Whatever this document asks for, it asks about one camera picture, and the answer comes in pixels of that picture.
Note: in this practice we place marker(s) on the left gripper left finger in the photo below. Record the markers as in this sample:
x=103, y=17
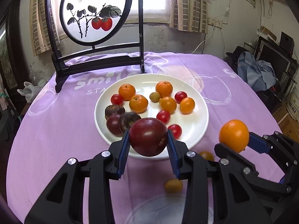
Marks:
x=62, y=199

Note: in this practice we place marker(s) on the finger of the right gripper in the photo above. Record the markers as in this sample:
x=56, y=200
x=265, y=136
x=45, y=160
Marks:
x=258, y=144
x=237, y=164

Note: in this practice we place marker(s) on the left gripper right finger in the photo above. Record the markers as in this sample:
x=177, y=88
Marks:
x=233, y=200

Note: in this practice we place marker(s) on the orange tomato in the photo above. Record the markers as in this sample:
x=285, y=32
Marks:
x=187, y=105

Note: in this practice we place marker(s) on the dark purple tomato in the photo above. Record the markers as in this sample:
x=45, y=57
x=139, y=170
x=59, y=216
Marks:
x=113, y=125
x=148, y=137

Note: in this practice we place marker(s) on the dark purple tomato back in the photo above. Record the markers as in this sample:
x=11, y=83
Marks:
x=113, y=125

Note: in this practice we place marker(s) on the red cherry tomato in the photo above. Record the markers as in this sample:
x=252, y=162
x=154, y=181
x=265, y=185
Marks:
x=179, y=96

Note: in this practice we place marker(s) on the yellow oblong tomato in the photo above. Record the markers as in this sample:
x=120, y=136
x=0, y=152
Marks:
x=168, y=104

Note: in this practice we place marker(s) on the dark wrinkled fruit back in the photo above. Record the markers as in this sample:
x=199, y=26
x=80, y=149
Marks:
x=126, y=120

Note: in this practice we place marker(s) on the dark brown fruit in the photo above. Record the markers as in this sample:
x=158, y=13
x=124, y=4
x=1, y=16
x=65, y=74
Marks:
x=113, y=109

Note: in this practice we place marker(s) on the large mandarin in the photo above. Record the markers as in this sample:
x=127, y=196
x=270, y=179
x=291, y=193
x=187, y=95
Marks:
x=164, y=88
x=138, y=104

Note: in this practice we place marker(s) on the small green-yellow fruit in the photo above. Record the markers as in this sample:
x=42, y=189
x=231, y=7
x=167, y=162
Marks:
x=155, y=97

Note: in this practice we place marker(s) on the small red tomato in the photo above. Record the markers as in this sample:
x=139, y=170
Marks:
x=117, y=99

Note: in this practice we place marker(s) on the green-brown round citrus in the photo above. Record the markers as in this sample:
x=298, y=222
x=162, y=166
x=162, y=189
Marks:
x=207, y=155

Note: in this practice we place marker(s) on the small yellow-green fruit centre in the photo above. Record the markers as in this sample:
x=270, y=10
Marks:
x=173, y=186

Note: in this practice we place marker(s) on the blue clothes pile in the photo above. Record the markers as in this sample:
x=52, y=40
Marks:
x=259, y=75

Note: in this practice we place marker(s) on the purple printed tablecloth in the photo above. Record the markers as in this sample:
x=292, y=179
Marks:
x=61, y=125

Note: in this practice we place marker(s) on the black monitor on rack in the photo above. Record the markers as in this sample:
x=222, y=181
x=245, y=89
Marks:
x=283, y=64

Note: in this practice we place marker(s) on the white oval plate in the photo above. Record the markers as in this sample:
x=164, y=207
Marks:
x=194, y=125

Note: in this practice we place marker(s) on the white plastic bag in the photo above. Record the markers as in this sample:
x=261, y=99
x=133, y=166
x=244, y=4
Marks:
x=31, y=91

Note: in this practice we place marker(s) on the round painted screen stand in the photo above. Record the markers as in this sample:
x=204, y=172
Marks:
x=90, y=23

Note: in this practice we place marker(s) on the right window curtain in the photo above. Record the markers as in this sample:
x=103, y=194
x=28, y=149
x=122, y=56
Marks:
x=189, y=15

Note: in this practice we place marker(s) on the window curtain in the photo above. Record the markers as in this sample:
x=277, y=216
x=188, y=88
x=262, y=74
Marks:
x=189, y=15
x=38, y=27

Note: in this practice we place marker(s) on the left window curtain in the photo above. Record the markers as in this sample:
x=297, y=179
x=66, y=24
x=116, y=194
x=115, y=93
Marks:
x=38, y=27

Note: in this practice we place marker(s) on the white wall socket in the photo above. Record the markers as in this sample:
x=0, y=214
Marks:
x=214, y=22

